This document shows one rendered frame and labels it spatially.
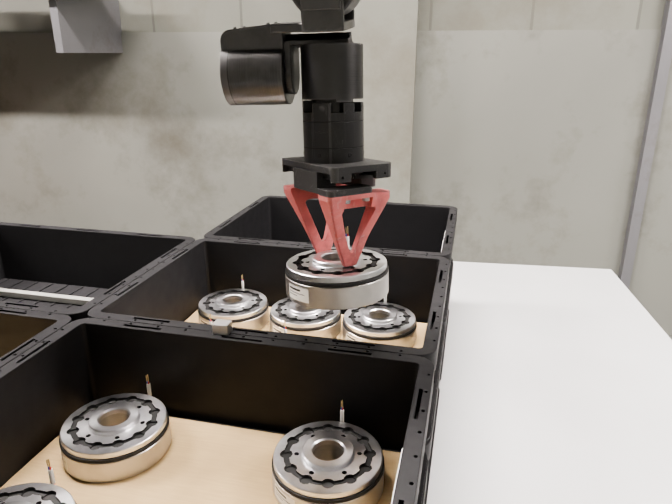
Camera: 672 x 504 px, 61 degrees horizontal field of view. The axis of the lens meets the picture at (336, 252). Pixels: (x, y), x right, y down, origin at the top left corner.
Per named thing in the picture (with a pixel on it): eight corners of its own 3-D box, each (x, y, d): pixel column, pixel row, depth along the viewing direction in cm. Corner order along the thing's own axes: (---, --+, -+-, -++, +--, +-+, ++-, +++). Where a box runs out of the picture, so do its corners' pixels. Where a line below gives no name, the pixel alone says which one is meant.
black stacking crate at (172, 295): (444, 330, 87) (449, 260, 83) (428, 456, 60) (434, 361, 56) (205, 305, 96) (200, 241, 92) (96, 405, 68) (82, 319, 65)
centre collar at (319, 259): (364, 255, 59) (364, 250, 59) (356, 270, 54) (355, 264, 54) (319, 254, 60) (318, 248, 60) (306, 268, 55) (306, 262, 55)
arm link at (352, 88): (359, 28, 48) (366, 34, 53) (279, 31, 49) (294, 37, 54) (359, 112, 50) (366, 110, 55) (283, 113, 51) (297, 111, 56)
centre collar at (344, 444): (359, 442, 54) (359, 436, 54) (347, 477, 50) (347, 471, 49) (310, 434, 55) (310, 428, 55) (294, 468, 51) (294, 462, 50)
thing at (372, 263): (392, 253, 61) (392, 248, 61) (378, 285, 51) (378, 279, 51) (302, 250, 63) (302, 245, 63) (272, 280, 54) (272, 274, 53)
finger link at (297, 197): (318, 272, 53) (315, 172, 51) (284, 254, 59) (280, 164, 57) (377, 260, 57) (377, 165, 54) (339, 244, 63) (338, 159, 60)
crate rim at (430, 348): (449, 271, 84) (450, 256, 83) (434, 378, 56) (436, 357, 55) (200, 251, 93) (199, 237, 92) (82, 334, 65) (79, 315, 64)
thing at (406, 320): (418, 309, 83) (418, 305, 83) (411, 340, 74) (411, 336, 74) (351, 302, 86) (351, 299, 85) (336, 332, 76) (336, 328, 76)
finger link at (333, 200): (331, 278, 51) (329, 174, 49) (294, 260, 57) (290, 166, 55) (391, 265, 55) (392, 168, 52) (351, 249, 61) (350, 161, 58)
